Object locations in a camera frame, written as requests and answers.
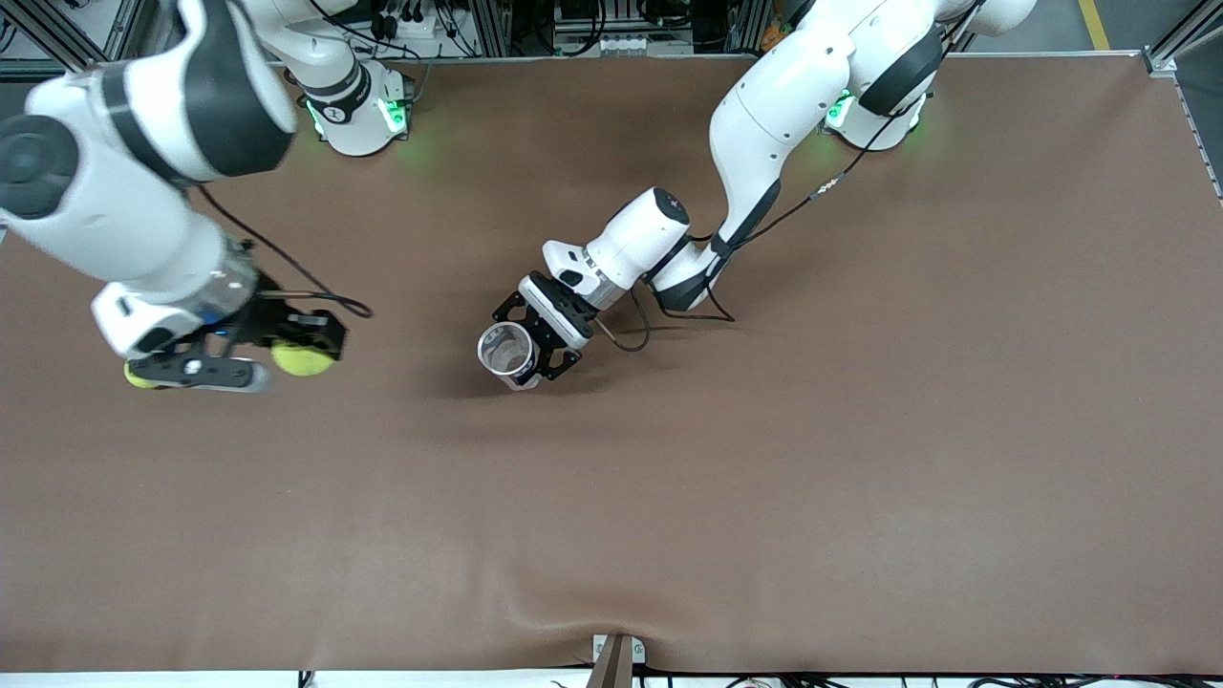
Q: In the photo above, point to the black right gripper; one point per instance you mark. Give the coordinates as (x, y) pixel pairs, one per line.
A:
(274, 320)

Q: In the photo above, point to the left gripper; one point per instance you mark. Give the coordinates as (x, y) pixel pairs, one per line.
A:
(559, 317)

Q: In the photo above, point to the silver Wilson tennis ball can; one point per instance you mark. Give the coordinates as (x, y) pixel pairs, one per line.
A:
(506, 346)

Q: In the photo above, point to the yellow tennis ball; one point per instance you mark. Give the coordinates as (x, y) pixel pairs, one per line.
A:
(139, 380)
(301, 361)

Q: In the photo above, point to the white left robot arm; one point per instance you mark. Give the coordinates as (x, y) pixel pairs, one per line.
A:
(774, 105)

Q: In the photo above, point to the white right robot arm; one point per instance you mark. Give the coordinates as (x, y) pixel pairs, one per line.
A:
(115, 191)

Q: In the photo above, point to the brown table mat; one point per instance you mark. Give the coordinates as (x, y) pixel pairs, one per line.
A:
(764, 497)

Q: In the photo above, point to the white power strip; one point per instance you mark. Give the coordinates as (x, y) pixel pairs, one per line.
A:
(411, 24)

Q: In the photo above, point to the orange objects in bag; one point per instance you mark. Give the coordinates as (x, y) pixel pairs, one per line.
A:
(776, 38)

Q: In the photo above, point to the aluminium corner profile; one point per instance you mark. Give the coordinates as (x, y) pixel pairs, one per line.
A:
(1161, 62)

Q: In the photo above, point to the metal table edge bracket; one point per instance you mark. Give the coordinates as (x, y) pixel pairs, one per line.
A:
(616, 659)

